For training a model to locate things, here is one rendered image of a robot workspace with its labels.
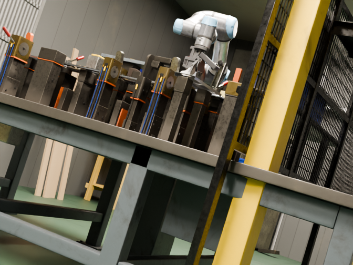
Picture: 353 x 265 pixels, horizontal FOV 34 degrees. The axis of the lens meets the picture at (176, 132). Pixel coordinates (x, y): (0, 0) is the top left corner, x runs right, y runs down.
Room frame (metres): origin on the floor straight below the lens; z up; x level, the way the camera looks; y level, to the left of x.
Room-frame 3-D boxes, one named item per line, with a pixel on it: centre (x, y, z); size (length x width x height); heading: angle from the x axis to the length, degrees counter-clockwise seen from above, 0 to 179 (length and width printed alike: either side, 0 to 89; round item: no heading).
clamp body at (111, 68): (2.84, 0.41, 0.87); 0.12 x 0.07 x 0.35; 149
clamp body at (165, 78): (2.64, 0.13, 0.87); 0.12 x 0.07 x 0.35; 149
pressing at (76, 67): (3.04, 0.38, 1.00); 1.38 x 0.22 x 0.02; 59
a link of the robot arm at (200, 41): (2.76, 0.01, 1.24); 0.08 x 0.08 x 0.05
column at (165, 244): (3.59, 0.00, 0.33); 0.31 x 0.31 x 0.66; 67
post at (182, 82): (2.39, 0.03, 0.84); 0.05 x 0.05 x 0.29; 59
